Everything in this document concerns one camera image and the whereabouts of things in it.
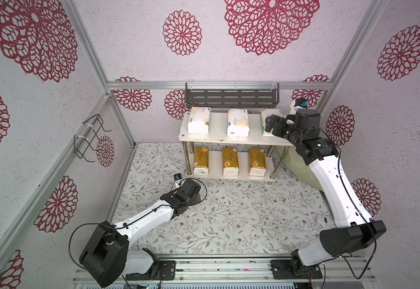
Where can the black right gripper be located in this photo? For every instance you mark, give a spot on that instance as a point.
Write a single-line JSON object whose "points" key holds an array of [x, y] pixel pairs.
{"points": [[277, 124]]}

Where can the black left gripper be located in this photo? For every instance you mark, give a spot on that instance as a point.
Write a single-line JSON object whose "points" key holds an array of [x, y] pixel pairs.
{"points": [[197, 198]]}

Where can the gold tissue pack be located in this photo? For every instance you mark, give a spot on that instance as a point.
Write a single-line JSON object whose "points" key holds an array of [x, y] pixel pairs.
{"points": [[257, 162], [201, 166], [230, 162]]}

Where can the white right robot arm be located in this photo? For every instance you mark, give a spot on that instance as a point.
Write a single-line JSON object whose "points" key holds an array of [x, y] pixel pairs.
{"points": [[355, 228]]}

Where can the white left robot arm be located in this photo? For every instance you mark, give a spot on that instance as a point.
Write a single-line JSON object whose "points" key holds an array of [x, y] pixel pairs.
{"points": [[108, 256]]}

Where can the white two-tier shelf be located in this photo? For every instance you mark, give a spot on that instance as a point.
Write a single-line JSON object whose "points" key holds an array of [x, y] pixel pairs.
{"points": [[218, 136]]}

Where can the light green pillow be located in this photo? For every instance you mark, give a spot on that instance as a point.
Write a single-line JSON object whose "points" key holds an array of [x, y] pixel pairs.
{"points": [[293, 163]]}

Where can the small white object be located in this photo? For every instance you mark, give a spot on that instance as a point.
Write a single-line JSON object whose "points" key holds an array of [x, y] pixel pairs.
{"points": [[321, 219]]}

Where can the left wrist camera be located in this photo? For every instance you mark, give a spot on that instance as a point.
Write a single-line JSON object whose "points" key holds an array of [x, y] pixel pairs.
{"points": [[177, 177]]}

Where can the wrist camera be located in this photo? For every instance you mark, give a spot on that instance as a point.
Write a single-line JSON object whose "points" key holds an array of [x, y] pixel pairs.
{"points": [[177, 177], [297, 104]]}

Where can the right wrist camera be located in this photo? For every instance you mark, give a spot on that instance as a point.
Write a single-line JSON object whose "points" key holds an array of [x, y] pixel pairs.
{"points": [[297, 104]]}

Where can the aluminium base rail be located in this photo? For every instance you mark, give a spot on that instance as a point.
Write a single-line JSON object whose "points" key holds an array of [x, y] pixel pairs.
{"points": [[252, 272]]}

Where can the grey wall-mounted metal rack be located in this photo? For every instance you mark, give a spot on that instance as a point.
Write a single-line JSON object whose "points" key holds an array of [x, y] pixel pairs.
{"points": [[232, 98]]}

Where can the black wire wall rack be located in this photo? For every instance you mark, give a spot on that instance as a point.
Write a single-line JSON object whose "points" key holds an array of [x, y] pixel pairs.
{"points": [[83, 142]]}

